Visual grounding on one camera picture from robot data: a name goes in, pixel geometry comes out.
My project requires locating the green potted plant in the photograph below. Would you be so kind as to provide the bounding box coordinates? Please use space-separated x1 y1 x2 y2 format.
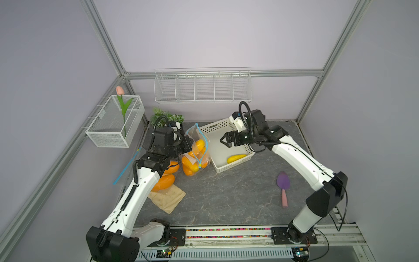
151 107 184 127

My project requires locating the white mesh wall basket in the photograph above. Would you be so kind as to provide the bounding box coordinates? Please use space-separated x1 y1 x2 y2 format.
85 95 145 148

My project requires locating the pink artificial tulip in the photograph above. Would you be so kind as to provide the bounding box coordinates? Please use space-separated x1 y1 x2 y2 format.
116 86 133 137

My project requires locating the purple pink brush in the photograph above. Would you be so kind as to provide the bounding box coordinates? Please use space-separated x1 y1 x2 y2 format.
277 171 290 208

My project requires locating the large orange mango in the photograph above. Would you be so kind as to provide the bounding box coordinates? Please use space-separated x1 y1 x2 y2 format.
152 174 176 192

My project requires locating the big orange mango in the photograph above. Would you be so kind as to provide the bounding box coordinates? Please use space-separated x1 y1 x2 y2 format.
182 165 196 176

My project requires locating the white wire wall shelf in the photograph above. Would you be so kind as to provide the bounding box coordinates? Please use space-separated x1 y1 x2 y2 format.
154 68 253 103

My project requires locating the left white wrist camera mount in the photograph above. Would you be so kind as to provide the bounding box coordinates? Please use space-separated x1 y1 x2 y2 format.
169 121 183 132

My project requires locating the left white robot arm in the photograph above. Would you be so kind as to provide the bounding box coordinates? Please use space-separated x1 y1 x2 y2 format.
86 116 193 262

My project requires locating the clear zip-top bag blue zipper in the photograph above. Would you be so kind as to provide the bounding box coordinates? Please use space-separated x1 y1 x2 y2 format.
112 146 181 194

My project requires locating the white plastic perforated basket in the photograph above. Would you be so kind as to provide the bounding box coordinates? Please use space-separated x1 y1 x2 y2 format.
200 119 255 174

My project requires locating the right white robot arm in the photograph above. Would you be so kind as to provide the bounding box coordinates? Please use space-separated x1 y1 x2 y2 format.
219 101 348 243

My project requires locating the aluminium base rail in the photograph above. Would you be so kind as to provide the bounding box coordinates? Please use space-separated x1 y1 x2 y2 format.
132 224 374 262

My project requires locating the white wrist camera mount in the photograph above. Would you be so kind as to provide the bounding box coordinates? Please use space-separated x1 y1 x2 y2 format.
169 121 183 132
229 111 248 133

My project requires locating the yellow mango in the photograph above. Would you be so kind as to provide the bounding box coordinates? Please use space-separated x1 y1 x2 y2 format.
227 154 247 164

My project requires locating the small orange mango right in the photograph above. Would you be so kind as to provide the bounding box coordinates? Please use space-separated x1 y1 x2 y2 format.
163 161 180 176

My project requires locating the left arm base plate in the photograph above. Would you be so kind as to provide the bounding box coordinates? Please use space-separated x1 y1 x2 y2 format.
149 228 186 247

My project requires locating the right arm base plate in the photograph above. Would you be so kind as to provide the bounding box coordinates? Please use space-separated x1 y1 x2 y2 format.
271 227 318 245

